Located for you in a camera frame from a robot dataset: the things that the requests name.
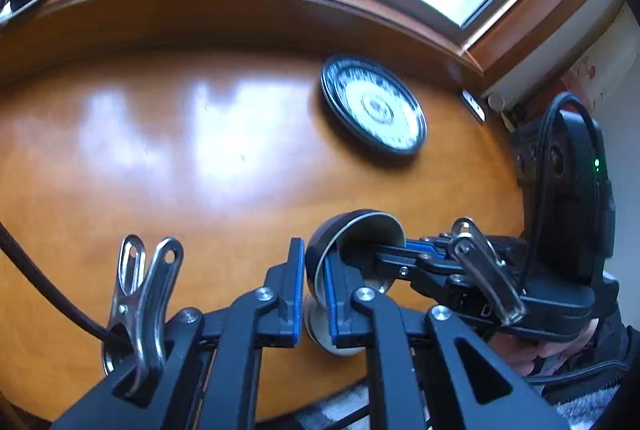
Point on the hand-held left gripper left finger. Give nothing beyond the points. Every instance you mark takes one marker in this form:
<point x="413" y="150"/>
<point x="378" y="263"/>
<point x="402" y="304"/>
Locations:
<point x="297" y="290"/>

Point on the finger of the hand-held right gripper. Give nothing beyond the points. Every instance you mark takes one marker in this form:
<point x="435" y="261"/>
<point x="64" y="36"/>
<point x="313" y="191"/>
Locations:
<point x="395" y="262"/>
<point x="425" y="246"/>

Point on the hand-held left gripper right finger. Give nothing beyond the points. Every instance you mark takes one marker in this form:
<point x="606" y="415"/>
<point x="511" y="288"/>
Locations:
<point x="330" y="305"/>

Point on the dark small bowl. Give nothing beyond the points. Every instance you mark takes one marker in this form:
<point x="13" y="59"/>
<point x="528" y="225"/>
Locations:
<point x="315" y="325"/>
<point x="320" y="245"/>

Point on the person's right forearm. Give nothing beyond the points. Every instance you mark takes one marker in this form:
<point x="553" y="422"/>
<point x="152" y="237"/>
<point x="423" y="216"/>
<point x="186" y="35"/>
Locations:
<point x="600" y="360"/>

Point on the person's right hand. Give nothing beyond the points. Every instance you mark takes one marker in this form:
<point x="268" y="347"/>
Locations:
<point x="545" y="352"/>

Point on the metal spring clip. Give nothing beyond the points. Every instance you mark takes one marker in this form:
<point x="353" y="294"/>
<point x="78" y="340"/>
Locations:
<point x="485" y="270"/>
<point x="150" y="305"/>

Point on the white cylinder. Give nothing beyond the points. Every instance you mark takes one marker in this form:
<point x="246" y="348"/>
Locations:
<point x="496" y="101"/>

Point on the wooden window sill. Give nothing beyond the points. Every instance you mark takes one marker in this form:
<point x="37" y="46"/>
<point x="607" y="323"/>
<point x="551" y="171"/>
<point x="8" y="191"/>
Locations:
<point x="250" y="4"/>

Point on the red wall hanging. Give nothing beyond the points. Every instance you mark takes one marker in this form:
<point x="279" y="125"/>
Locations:
<point x="582" y="79"/>

